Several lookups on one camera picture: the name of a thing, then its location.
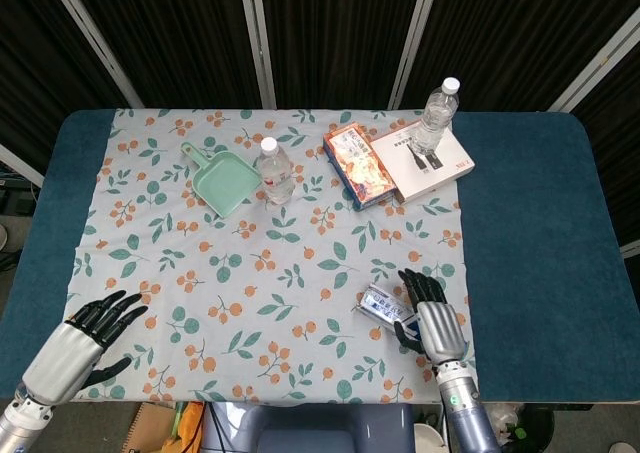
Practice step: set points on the tall clear water bottle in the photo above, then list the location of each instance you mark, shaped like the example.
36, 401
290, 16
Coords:
435, 115

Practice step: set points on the mint green plastic scoop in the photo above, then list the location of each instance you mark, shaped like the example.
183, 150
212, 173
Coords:
225, 185

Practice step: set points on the water bottle with red label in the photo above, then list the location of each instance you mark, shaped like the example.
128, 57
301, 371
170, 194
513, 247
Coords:
276, 175

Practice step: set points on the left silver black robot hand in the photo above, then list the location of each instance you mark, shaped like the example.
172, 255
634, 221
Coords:
65, 360

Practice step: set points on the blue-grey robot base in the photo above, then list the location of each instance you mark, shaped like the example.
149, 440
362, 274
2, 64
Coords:
320, 430

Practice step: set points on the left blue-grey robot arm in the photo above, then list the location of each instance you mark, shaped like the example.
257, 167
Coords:
20, 423

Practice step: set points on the white partition post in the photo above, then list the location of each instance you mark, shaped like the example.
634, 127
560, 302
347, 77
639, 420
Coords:
631, 249
257, 38
415, 38
95, 38
595, 65
20, 163

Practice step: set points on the floral print tablecloth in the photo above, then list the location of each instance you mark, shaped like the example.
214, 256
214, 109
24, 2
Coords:
280, 243

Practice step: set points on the white shoe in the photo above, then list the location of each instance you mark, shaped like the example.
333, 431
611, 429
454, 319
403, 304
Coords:
625, 448

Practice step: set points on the orange yellow bag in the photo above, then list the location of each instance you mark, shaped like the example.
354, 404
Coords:
187, 430

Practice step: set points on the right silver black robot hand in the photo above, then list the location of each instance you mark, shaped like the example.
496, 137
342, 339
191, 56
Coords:
442, 330

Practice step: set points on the orange snack box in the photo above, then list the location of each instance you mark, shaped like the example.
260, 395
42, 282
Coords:
357, 165

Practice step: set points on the silver blue toothpaste box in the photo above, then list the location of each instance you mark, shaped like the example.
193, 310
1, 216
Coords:
382, 307

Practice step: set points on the white round bucket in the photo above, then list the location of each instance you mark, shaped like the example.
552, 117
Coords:
427, 440

